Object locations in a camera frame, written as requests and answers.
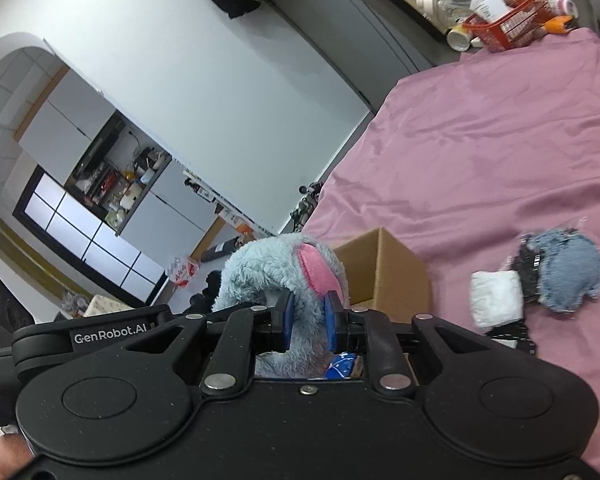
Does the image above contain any white rolled cloth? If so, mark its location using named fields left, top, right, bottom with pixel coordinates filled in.
left=469, top=270, right=526, bottom=332

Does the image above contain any white round jar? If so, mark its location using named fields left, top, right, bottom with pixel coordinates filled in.
left=445, top=24, right=474, bottom=52

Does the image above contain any clear plastic bottle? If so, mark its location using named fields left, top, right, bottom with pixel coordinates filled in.
left=415, top=0, right=502, bottom=27

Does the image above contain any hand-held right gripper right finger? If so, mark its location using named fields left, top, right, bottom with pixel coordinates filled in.
left=322, top=291, right=497, bottom=394

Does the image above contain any white wall cabinet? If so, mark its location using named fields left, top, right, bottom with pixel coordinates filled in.
left=13, top=66, right=222, bottom=263

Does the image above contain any blue plush toy pink ear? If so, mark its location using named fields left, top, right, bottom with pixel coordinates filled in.
left=211, top=234, right=352, bottom=380

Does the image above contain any pink bed sheet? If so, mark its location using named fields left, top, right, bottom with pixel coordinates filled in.
left=300, top=26, right=600, bottom=480

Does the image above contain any grey bed frame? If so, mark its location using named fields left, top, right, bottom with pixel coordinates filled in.
left=274, top=0, right=437, bottom=113

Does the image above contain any white labelled box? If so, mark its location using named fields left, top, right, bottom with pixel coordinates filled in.
left=472, top=0, right=509, bottom=24

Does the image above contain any black patterned cloth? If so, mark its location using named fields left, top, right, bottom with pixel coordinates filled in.
left=484, top=242, right=546, bottom=357

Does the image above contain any denim stuffed toy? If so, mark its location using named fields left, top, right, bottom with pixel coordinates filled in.
left=522, top=227, right=600, bottom=314

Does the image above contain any red plastic basket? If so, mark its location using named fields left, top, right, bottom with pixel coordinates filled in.
left=461, top=0, right=552, bottom=54

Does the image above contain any orange bottle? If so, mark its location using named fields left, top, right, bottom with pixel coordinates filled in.
left=539, top=14, right=576, bottom=36

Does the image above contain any black framed window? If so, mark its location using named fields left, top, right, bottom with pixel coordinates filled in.
left=13, top=166, right=169, bottom=307

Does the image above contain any person's left hand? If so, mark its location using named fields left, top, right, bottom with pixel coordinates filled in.
left=0, top=433, right=35, bottom=480

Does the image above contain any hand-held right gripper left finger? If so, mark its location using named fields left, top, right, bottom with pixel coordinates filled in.
left=126, top=289, right=296, bottom=394

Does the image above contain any brown cardboard box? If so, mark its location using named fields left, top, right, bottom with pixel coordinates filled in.
left=332, top=227, right=434, bottom=322

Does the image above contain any cluttered open shelf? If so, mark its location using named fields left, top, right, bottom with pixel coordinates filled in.
left=64, top=111, right=174, bottom=233

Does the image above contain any blue snack packet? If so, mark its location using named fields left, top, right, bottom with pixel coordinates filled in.
left=325, top=352, right=359, bottom=380

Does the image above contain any red and white plastic bag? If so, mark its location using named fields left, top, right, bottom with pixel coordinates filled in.
left=164, top=254, right=201, bottom=287

